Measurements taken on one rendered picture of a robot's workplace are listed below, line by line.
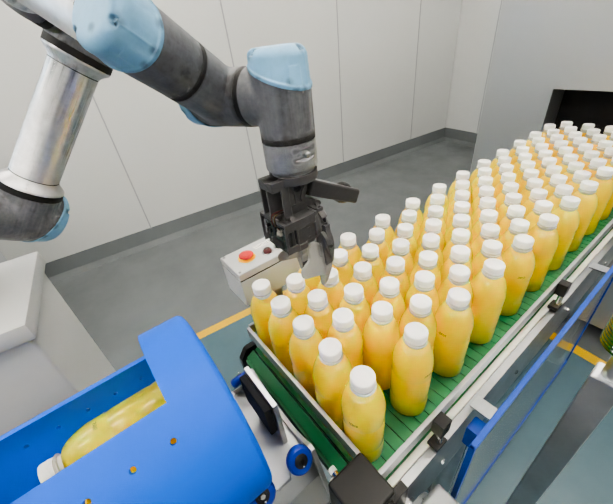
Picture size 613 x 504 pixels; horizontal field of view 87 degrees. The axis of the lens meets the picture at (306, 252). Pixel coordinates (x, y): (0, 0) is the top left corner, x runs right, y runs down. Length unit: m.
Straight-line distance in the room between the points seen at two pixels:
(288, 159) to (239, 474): 0.39
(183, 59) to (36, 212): 0.55
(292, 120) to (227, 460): 0.41
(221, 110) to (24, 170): 0.49
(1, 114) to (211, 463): 2.95
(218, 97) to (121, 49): 0.12
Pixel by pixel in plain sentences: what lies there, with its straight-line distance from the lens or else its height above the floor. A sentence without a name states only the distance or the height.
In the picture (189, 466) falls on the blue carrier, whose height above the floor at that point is 1.18.
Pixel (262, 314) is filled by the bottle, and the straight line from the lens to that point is 0.71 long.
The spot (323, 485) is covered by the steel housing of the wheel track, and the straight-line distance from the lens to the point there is 0.71.
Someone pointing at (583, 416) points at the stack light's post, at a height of 1.02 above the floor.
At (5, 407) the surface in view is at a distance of 0.96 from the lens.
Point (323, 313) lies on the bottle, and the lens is 0.65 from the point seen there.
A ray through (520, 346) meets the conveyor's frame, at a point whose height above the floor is 0.90.
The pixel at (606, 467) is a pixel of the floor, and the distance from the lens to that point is 1.94.
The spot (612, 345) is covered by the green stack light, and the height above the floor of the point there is 1.18.
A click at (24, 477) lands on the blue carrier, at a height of 1.04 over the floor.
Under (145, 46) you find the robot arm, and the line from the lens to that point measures 0.40.
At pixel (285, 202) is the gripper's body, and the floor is 1.34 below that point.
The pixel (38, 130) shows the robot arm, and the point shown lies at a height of 1.44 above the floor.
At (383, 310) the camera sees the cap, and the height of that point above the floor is 1.11.
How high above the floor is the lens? 1.55
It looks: 35 degrees down
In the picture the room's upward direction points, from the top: 7 degrees counter-clockwise
